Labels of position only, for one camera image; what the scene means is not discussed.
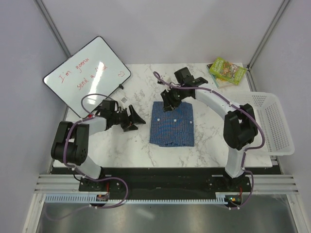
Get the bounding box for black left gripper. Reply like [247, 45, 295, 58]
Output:
[111, 105, 145, 132]

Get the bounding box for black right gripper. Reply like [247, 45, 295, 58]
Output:
[160, 85, 187, 113]

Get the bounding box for blue checked long sleeve shirt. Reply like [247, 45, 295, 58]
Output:
[149, 101, 194, 147]

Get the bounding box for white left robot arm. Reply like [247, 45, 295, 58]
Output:
[51, 100, 146, 191]

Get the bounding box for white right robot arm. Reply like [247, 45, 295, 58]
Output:
[153, 67, 259, 191]

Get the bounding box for whiteboard with red writing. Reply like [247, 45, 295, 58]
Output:
[43, 36, 131, 118]

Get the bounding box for green illustrated book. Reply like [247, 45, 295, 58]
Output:
[207, 57, 246, 89]

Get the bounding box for white perforated plastic basket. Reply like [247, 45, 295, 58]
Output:
[231, 92, 294, 156]

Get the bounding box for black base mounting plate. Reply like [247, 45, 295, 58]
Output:
[79, 168, 251, 200]

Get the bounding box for white slotted cable duct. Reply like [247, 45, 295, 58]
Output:
[45, 194, 229, 204]

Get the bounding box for aluminium frame rails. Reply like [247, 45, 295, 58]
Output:
[24, 155, 311, 233]

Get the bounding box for left grey corner post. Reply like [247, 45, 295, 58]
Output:
[34, 0, 71, 58]

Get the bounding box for grey corner post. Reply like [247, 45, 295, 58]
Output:
[34, 0, 71, 58]
[247, 0, 292, 71]

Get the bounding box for right grey corner post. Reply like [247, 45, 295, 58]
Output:
[247, 0, 292, 71]

